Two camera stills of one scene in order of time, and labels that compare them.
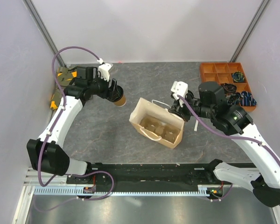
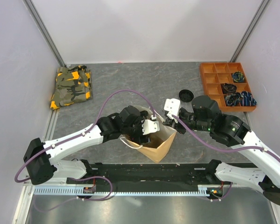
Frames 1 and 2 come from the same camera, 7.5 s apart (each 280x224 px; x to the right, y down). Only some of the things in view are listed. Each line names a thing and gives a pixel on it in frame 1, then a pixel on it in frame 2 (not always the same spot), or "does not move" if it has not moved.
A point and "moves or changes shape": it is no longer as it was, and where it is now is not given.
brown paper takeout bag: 157,122 moves or changes shape
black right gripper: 179,110 → 177,126
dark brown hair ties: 229,88 does not move
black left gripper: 112,91 → 136,138
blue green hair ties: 238,76 does not move
